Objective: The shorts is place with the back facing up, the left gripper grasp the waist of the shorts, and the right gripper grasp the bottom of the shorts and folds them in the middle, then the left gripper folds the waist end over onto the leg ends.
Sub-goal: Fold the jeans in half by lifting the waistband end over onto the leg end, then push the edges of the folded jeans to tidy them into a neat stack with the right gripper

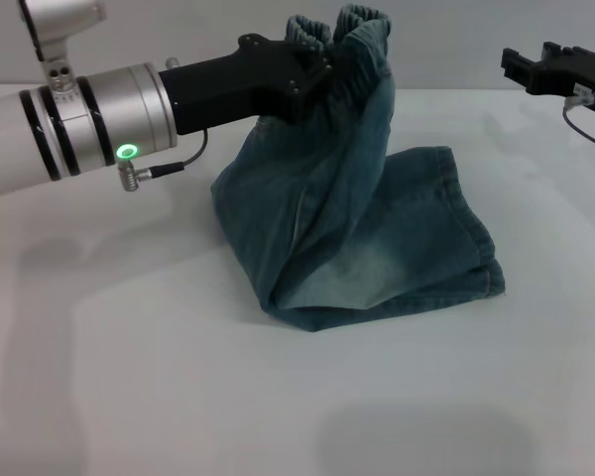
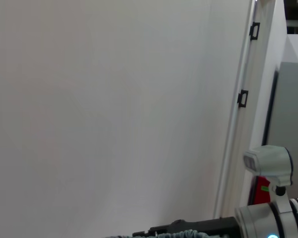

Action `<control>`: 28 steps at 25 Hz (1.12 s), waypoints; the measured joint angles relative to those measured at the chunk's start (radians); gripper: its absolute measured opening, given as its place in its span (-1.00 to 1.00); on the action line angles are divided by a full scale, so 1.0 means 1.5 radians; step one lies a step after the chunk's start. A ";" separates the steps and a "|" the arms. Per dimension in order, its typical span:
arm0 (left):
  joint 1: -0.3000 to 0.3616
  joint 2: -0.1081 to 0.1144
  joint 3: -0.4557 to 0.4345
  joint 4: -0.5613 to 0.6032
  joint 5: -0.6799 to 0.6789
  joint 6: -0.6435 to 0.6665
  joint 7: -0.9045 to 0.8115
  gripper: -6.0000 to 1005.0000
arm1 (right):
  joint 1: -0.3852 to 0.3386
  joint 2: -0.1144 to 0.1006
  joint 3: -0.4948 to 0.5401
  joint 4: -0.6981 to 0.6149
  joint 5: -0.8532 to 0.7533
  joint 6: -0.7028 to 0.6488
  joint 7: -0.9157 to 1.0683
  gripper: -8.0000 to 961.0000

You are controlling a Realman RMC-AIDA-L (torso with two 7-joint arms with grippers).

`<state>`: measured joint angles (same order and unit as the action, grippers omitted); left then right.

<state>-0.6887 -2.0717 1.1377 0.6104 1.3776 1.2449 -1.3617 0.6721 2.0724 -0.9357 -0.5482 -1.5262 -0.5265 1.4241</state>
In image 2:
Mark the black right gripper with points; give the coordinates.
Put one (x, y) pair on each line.
(208, 226)

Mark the blue denim shorts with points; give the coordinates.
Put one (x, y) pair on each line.
(169, 234)

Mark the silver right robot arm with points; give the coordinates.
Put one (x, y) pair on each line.
(263, 220)

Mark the red box with green label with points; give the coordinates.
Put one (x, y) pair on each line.
(260, 191)

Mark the grey cabinet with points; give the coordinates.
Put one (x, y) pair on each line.
(293, 111)

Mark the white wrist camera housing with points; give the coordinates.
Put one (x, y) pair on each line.
(268, 163)

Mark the aluminium frame post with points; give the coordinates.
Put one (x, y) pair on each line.
(236, 111)

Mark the black frame bracket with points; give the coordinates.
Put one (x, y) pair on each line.
(254, 31)
(243, 98)

